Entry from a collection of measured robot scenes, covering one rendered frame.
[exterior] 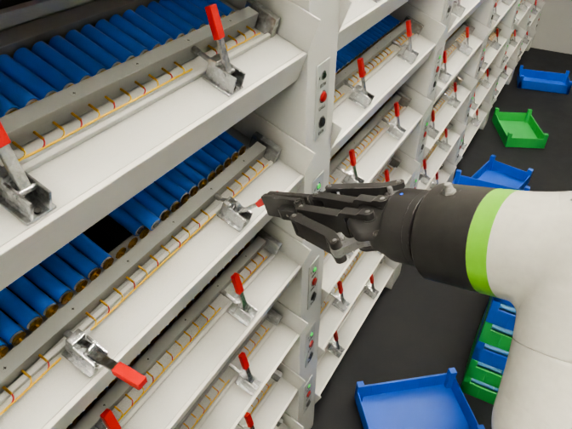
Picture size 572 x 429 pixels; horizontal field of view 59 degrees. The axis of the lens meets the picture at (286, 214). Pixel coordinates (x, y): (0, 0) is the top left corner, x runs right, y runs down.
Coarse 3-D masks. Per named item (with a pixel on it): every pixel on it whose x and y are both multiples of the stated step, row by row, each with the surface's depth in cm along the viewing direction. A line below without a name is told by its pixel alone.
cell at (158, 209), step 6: (144, 192) 66; (138, 198) 65; (144, 198) 65; (150, 198) 65; (144, 204) 65; (150, 204) 65; (156, 204) 65; (162, 204) 66; (150, 210) 65; (156, 210) 65; (162, 210) 65
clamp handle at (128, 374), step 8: (88, 352) 50; (96, 352) 50; (96, 360) 50; (104, 360) 50; (112, 360) 50; (112, 368) 49; (120, 368) 49; (128, 368) 49; (120, 376) 48; (128, 376) 48; (136, 376) 48; (144, 376) 48; (136, 384) 48; (144, 384) 48
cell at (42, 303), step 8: (16, 280) 53; (24, 280) 53; (16, 288) 53; (24, 288) 53; (32, 288) 53; (24, 296) 53; (32, 296) 52; (40, 296) 53; (48, 296) 53; (32, 304) 52; (40, 304) 52; (48, 304) 52; (40, 312) 52
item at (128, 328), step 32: (256, 128) 80; (288, 160) 80; (224, 192) 73; (256, 192) 75; (192, 224) 67; (224, 224) 69; (256, 224) 71; (192, 256) 64; (224, 256) 66; (160, 288) 60; (192, 288) 62; (96, 320) 55; (128, 320) 56; (160, 320) 58; (128, 352) 54; (64, 384) 50; (96, 384) 51; (0, 416) 46; (32, 416) 47; (64, 416) 48
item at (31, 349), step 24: (240, 168) 74; (264, 168) 77; (216, 192) 70; (192, 216) 67; (144, 240) 61; (168, 240) 64; (120, 264) 58; (96, 288) 55; (72, 312) 52; (48, 336) 50; (0, 360) 47; (24, 360) 48; (48, 360) 50; (0, 384) 46
